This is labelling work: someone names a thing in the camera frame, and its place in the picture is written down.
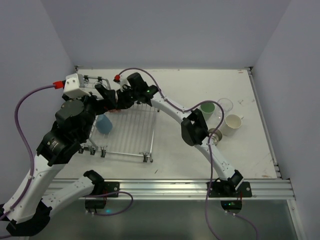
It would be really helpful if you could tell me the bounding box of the pink ceramic mug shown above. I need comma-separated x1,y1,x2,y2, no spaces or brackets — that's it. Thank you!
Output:
108,109,122,113

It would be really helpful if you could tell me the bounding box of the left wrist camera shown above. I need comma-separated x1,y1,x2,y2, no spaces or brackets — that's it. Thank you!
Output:
63,73,90,99

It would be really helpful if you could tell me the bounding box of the beige brown cup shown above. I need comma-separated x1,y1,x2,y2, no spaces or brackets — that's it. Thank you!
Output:
208,128,223,146

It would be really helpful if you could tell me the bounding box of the clear glass cup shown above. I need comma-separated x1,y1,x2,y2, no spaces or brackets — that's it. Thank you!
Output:
214,98,234,122

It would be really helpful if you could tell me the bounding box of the black control box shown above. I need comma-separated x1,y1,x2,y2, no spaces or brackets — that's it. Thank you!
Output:
84,199,107,211
220,200,243,214

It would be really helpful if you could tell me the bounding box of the silver wire dish rack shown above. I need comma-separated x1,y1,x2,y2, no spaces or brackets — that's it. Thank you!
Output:
59,74,161,163

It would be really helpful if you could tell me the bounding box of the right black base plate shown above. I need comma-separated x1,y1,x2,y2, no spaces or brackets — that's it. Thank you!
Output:
206,179,253,198

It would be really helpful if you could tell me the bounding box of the blue cup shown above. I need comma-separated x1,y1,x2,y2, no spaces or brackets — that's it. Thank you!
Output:
95,114,113,135

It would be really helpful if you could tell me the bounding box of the aluminium mounting rail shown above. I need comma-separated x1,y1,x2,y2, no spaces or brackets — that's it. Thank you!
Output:
47,178,296,200

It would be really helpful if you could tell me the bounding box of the left black control box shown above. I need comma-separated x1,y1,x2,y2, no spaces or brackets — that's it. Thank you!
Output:
84,199,107,211

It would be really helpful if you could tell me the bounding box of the white ceramic mug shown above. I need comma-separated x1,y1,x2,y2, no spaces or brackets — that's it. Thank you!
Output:
220,114,243,137

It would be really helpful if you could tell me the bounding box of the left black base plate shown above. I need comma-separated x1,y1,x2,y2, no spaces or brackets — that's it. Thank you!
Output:
86,181,120,198

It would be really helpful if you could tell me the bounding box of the right black control box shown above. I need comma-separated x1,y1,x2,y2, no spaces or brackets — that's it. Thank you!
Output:
220,200,243,214

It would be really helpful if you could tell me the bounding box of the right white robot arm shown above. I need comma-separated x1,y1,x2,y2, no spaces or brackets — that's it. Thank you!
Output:
113,72,244,196

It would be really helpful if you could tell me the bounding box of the light green cup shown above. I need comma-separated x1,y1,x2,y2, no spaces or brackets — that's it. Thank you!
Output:
199,102,216,121

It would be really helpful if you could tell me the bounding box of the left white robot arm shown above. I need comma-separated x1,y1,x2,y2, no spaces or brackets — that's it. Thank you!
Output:
0,82,114,237

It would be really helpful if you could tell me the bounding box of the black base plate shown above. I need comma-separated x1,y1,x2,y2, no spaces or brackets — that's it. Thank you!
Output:
206,179,253,198
86,181,120,198

